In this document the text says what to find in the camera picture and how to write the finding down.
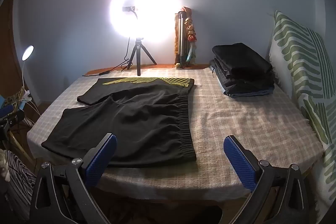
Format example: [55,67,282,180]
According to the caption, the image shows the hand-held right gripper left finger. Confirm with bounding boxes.
[29,133,117,224]

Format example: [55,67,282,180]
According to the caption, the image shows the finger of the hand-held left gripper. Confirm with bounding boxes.
[0,110,25,131]
[0,105,15,117]

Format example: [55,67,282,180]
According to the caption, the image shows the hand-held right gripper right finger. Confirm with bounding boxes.
[223,135,310,224]

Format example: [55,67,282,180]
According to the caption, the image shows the black pants with yellow pattern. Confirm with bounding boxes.
[41,77,197,168]

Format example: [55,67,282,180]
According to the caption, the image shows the beige plaid blanket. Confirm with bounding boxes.
[26,67,326,201]

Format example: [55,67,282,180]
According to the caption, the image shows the white desk lamp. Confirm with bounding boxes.
[20,45,34,98]

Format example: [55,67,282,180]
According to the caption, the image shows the striped fabric basket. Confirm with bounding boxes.
[5,151,37,222]

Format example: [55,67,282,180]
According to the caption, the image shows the blue folded jeans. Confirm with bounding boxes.
[223,89,275,98]

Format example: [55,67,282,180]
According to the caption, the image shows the dark grey folded garment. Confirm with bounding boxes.
[209,59,275,95]

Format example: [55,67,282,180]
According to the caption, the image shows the black folded garment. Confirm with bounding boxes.
[212,43,273,80]

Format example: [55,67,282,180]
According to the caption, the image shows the small black tripod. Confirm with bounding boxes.
[127,37,157,76]

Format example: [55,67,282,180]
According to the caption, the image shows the green striped white pillow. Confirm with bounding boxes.
[268,10,336,203]

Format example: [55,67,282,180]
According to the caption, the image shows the folded metal tripod stand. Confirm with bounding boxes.
[174,11,192,69]

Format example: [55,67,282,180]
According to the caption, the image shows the orange patterned cloth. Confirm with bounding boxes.
[182,7,198,67]

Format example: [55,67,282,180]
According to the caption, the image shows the black power cable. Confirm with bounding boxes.
[82,38,132,77]

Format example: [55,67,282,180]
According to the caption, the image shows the small clamp on ring light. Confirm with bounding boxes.
[121,6,138,20]

